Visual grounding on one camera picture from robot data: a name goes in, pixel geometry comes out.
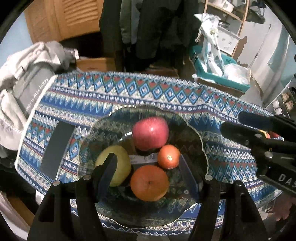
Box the blue patterned tablecloth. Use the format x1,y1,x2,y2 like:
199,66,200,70
14,70,284,237

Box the white printed rice bag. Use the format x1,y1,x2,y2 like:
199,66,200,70
194,13,224,77

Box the pink red apple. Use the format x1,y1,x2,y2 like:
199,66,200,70
132,116,169,151

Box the clear glass fruit plate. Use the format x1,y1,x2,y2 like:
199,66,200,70
78,105,209,229

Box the yellow green pear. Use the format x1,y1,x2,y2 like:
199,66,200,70
95,145,132,187

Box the clear plastic bag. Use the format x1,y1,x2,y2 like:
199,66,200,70
222,63,251,85

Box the white decorated cabinet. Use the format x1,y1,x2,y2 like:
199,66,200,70
217,26,240,55

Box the orange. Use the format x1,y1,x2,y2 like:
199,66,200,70
130,165,170,202

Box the dark hanging clothes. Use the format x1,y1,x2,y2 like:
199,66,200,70
99,1,201,72

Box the grey shoe rack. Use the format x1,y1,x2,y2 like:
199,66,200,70
266,74,295,121

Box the grey clothes pile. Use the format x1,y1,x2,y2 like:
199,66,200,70
1,41,79,159

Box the right hand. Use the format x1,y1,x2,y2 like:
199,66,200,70
273,192,295,221

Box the wooden louvered door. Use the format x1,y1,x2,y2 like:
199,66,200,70
24,0,104,43

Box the black rectangular pad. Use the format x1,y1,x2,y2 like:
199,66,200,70
39,121,75,180

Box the small orange tangerine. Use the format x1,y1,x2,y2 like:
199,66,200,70
157,145,181,170

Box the brown cardboard box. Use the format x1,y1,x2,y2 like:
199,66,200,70
76,58,116,72

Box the dark red apple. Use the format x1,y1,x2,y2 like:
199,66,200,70
268,131,280,138

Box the wooden shelf frame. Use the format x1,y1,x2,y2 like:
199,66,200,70
203,0,250,60

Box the teal cardboard box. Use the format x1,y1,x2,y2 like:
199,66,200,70
189,45,250,93

